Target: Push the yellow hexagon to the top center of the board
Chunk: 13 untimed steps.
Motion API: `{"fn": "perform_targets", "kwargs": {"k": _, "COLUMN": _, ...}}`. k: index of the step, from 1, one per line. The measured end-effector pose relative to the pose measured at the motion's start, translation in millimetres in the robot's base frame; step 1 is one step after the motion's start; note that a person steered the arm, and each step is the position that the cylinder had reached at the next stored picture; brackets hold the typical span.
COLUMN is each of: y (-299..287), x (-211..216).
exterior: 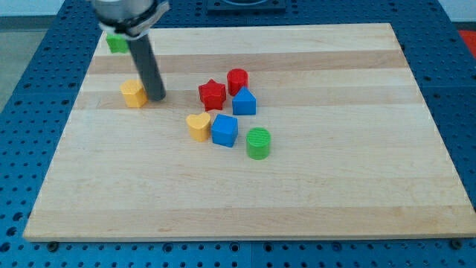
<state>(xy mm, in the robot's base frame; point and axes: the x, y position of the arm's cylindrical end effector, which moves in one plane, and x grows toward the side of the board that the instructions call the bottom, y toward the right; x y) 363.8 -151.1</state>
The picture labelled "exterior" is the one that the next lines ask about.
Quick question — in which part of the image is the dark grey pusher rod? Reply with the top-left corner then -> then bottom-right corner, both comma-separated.
127,33 -> 166,101

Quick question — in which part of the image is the yellow hexagon block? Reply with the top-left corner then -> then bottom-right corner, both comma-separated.
120,80 -> 148,108

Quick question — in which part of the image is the wooden board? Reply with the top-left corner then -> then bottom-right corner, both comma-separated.
23,23 -> 475,242

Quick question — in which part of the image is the green block top left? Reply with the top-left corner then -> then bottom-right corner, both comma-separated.
106,33 -> 129,54

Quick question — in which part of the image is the red star block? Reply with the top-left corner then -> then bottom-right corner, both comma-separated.
198,79 -> 227,111

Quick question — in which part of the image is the yellow heart block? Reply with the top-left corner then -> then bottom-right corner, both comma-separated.
185,112 -> 211,142

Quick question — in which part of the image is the red cylinder block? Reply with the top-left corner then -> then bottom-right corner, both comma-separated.
227,68 -> 248,96

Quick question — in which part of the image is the blue cube block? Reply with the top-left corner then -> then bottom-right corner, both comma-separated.
211,114 -> 238,147

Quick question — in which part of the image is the blue triangle block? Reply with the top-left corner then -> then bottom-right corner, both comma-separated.
232,86 -> 257,115

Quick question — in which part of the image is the green cylinder block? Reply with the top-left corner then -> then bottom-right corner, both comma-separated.
246,127 -> 271,160

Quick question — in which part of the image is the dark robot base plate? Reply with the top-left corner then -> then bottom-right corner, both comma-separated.
204,0 -> 286,13

